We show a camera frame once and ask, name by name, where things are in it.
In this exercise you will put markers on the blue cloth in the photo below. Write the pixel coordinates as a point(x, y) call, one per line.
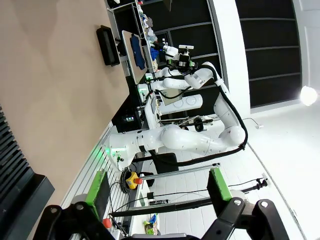
point(137, 52)

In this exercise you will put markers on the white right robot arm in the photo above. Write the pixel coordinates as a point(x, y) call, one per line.
point(185, 140)

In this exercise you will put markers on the light wooden side table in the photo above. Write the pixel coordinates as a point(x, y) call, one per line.
point(133, 72)

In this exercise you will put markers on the yellow emergency stop box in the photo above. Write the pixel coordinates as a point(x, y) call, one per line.
point(131, 181)

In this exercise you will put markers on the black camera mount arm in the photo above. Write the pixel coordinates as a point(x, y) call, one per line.
point(258, 185)

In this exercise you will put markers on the green snack bag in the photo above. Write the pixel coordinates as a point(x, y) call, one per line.
point(151, 225)

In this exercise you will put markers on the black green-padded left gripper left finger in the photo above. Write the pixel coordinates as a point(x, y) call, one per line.
point(98, 197)

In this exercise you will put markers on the white panel with circles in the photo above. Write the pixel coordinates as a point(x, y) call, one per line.
point(187, 101)

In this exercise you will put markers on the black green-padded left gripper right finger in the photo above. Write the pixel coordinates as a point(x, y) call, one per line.
point(220, 192)

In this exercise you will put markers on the white grooved table rail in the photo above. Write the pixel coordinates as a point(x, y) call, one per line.
point(100, 160)

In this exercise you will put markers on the dark slotted PCB rack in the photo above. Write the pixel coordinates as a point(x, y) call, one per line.
point(15, 175)

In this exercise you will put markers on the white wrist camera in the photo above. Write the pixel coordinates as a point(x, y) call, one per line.
point(186, 47)

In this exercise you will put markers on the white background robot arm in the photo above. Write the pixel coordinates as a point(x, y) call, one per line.
point(170, 83)

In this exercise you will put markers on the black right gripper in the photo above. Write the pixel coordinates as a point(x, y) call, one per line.
point(182, 62)

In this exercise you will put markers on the silver aluminium bar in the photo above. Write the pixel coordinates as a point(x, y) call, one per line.
point(180, 172)

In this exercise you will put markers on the red round knob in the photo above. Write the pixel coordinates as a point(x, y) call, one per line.
point(107, 223)

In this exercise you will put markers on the bright round lamp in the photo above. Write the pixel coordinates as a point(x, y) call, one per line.
point(308, 95)

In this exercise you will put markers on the thick black boom bar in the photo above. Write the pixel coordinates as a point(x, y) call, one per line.
point(175, 206)

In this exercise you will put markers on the black rectangular tray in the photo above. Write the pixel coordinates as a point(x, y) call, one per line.
point(108, 46)

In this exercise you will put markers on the black box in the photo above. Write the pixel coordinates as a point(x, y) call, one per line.
point(167, 160)

